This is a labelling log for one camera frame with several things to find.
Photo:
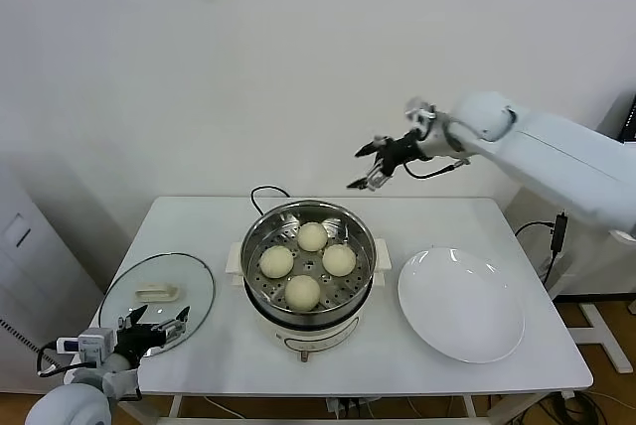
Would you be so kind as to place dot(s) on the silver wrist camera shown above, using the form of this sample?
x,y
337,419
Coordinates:
x,y
420,109
93,343

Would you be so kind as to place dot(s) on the dark laptop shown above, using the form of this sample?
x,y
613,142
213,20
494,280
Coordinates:
x,y
628,117

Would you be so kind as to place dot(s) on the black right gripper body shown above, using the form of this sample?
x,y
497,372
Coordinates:
x,y
400,149

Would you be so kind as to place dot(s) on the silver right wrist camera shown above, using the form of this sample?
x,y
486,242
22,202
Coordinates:
x,y
420,109

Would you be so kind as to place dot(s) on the grey cabinet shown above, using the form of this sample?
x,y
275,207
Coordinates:
x,y
30,271

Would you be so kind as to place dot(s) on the white round plate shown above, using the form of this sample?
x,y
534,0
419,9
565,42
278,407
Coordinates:
x,y
457,306

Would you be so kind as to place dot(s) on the white steamed baozi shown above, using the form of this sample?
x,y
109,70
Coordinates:
x,y
311,237
301,292
276,262
339,260

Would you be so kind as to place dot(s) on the perforated steel steamer basket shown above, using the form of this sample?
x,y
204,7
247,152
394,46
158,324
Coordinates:
x,y
358,246

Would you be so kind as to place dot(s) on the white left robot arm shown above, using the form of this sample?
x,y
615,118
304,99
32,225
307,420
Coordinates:
x,y
64,407

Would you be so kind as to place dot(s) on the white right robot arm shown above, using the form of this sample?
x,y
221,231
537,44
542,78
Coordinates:
x,y
546,142

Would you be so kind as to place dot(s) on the white table frame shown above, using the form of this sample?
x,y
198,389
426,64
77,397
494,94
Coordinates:
x,y
173,405

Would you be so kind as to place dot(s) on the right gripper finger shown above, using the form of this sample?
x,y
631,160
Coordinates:
x,y
372,145
375,179

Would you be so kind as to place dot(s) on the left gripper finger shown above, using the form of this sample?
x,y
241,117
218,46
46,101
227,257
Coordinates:
x,y
178,328
133,318

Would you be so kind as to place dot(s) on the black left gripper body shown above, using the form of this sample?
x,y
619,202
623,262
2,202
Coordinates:
x,y
138,339

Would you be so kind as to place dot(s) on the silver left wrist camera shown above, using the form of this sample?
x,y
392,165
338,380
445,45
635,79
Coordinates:
x,y
93,343

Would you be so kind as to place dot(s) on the cream electric cooker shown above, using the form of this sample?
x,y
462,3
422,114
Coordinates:
x,y
318,340

